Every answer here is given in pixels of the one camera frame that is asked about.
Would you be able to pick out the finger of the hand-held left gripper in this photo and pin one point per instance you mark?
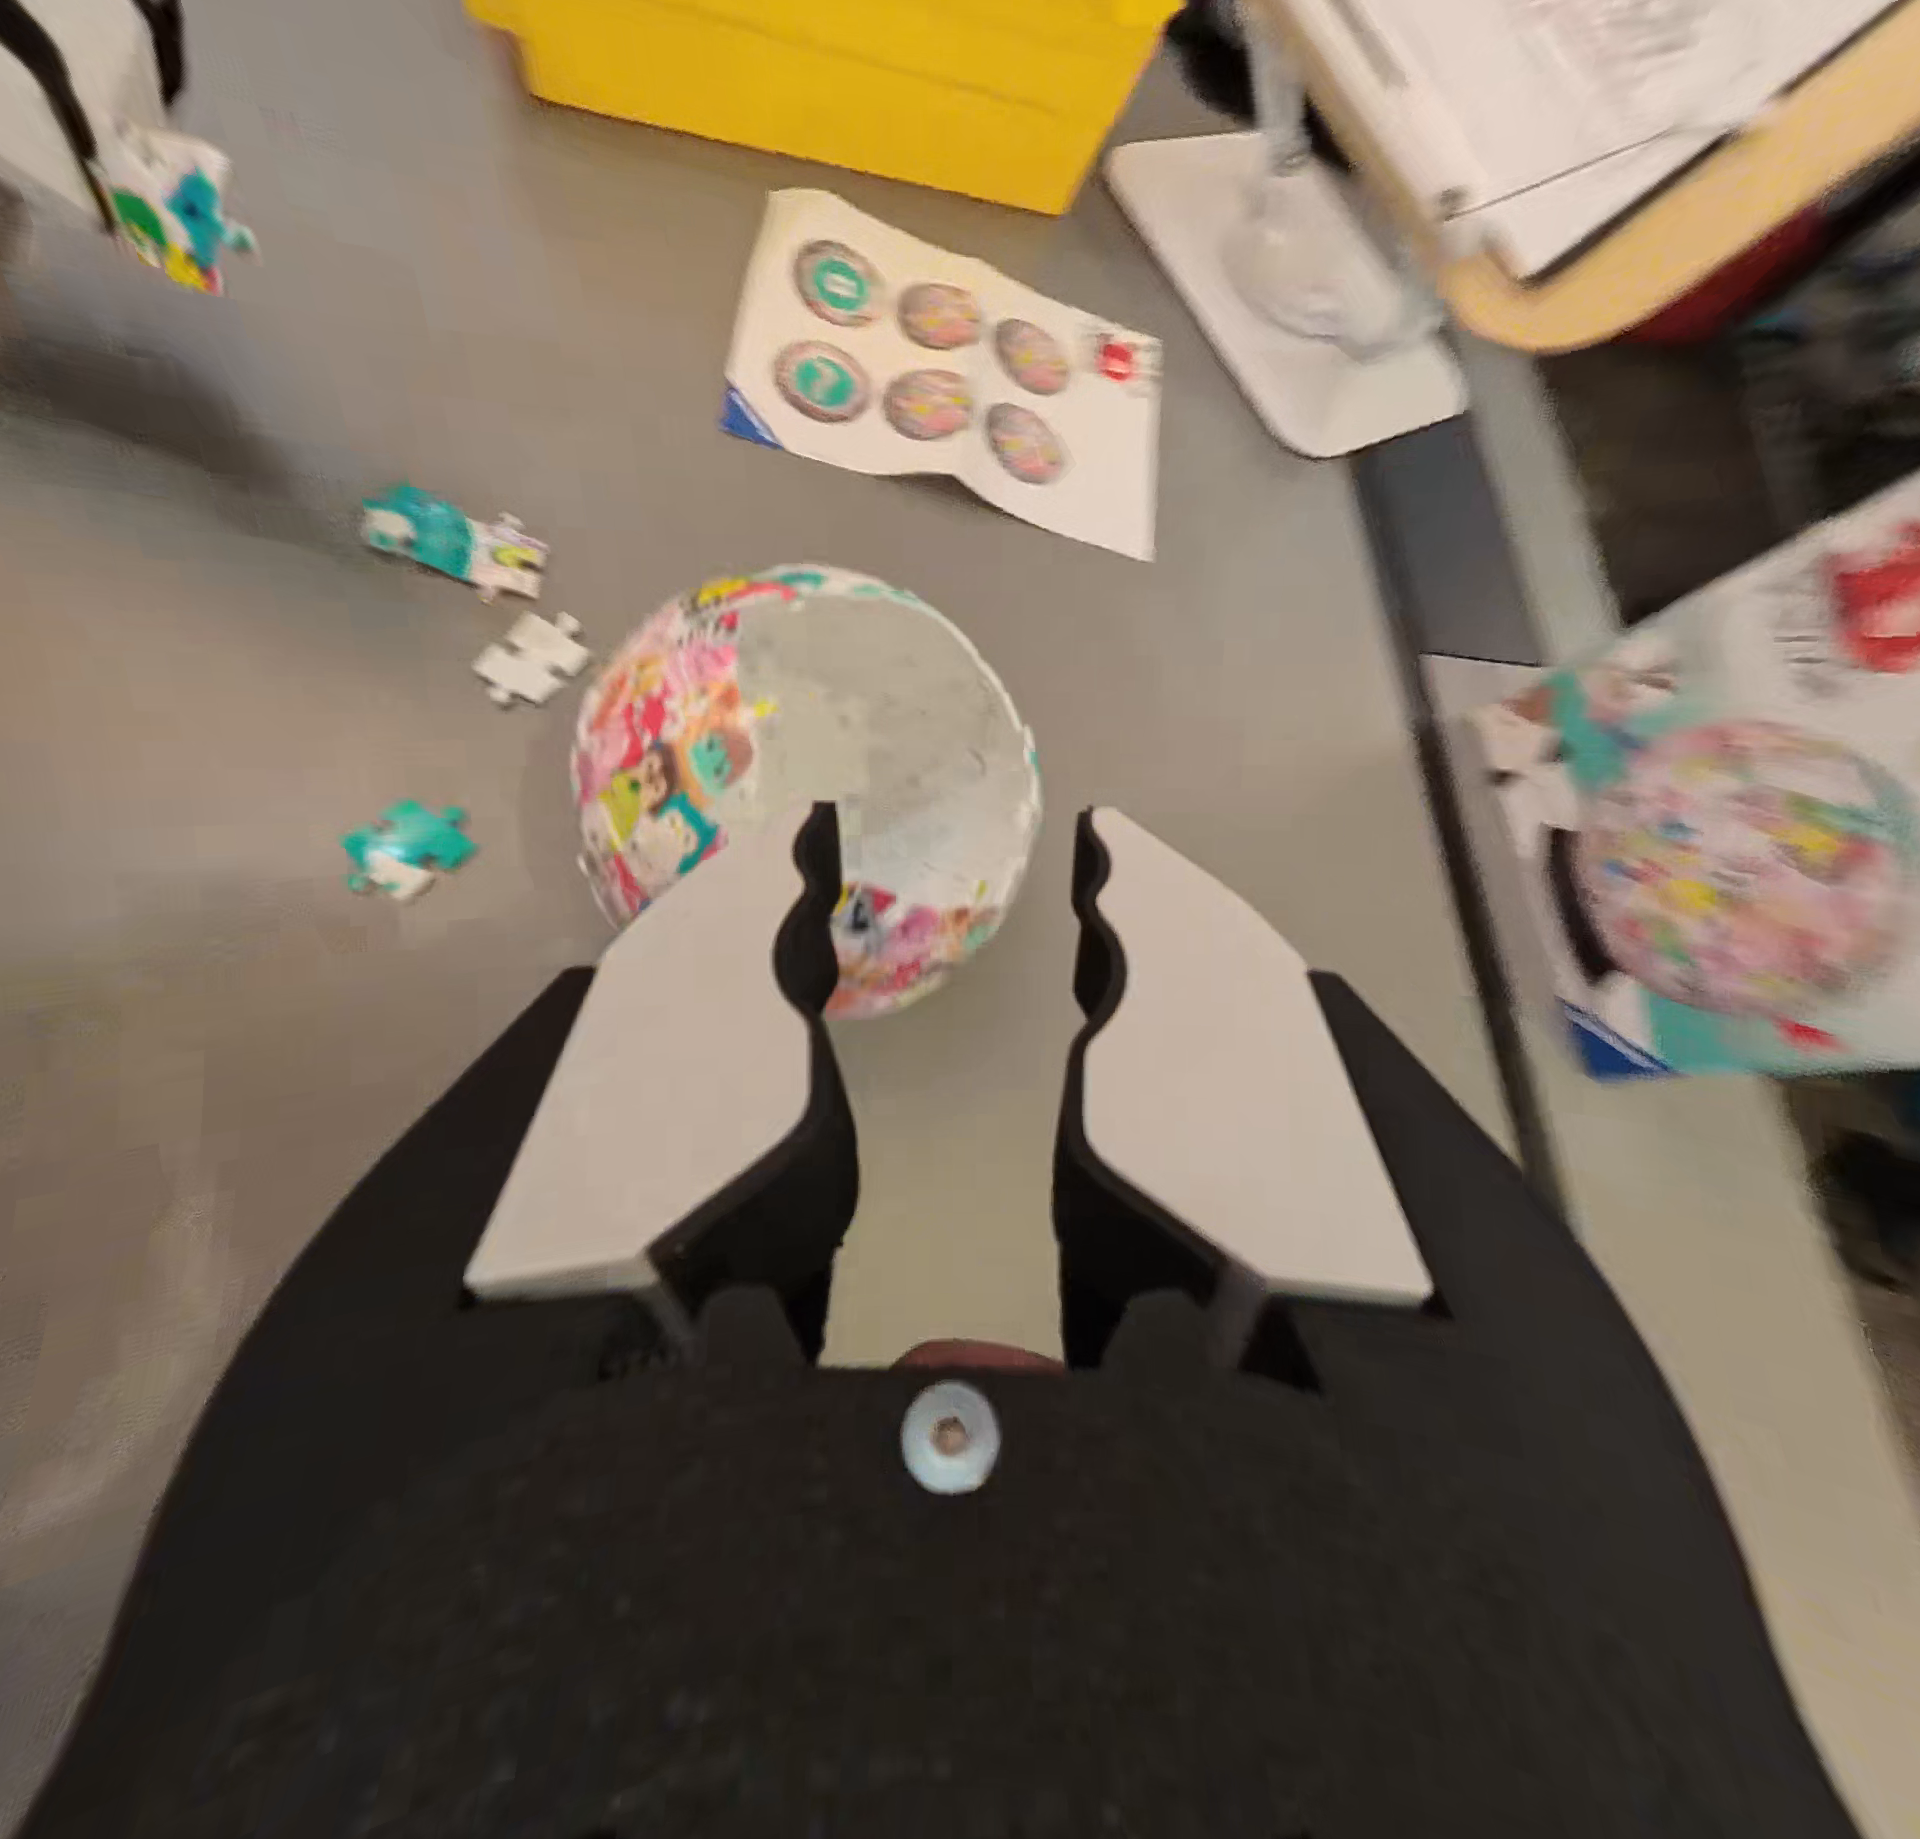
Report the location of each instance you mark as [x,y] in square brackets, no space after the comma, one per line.
[90,8]
[30,128]

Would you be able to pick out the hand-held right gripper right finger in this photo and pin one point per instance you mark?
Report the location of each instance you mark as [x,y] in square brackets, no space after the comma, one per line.
[1245,1119]

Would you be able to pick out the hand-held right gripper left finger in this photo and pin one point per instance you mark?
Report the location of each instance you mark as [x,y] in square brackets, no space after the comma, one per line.
[661,1119]

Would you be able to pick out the pale puzzle piece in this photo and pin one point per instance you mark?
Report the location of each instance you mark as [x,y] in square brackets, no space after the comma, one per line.
[172,213]

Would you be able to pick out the colourful puzzle ball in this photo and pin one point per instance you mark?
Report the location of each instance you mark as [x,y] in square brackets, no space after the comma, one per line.
[871,700]

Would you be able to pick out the teal puzzle piece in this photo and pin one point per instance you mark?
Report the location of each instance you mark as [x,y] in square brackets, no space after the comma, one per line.
[412,837]

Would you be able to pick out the white puzzle piece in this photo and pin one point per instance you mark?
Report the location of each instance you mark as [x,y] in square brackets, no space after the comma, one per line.
[526,657]

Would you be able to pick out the puzzle ball box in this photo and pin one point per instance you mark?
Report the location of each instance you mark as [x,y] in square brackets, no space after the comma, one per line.
[1740,850]

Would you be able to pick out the colourful joined puzzle pieces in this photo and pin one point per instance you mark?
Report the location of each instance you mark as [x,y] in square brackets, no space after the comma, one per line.
[436,533]

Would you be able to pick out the printed instruction sheet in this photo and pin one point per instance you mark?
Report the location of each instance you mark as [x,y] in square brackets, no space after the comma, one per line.
[1080,489]

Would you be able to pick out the yellow plastic bin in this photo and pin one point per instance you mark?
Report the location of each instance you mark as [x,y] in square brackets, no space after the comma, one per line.
[826,38]

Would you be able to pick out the wooden board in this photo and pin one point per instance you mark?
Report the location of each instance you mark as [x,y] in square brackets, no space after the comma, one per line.
[1726,249]

